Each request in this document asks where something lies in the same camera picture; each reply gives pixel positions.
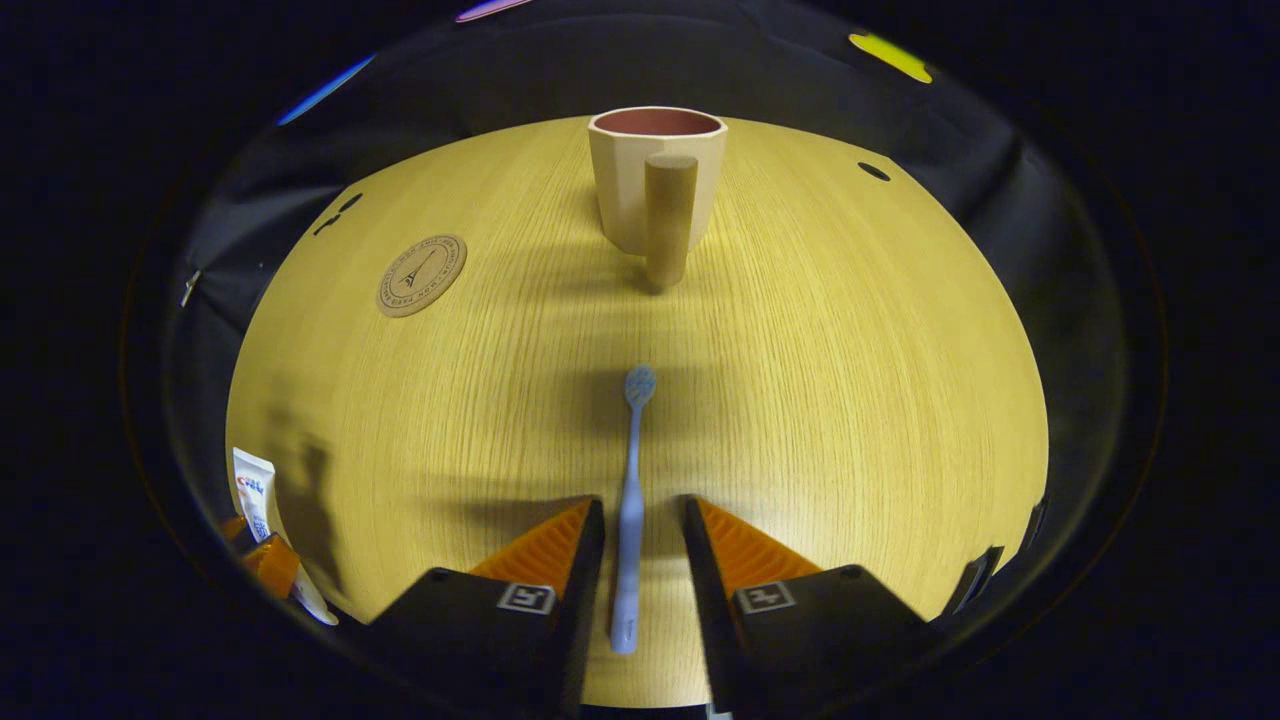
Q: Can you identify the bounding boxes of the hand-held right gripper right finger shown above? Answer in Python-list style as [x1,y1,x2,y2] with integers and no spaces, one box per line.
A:
[683,494,936,716]

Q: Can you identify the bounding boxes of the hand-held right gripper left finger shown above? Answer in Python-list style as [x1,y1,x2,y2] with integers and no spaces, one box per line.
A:
[370,497,606,716]

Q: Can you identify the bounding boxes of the white toothpaste tube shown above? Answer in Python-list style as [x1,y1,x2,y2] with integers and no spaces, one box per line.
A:
[232,447,339,627]

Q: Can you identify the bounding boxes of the pale blue toothbrush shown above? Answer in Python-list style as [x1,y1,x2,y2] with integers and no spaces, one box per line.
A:
[610,365,658,656]

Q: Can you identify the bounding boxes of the round cork coaster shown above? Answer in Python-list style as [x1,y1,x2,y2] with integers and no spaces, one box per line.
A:
[376,234,468,319]

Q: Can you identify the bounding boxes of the beige cup with handle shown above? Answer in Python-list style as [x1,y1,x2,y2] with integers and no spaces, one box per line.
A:
[587,106,728,293]

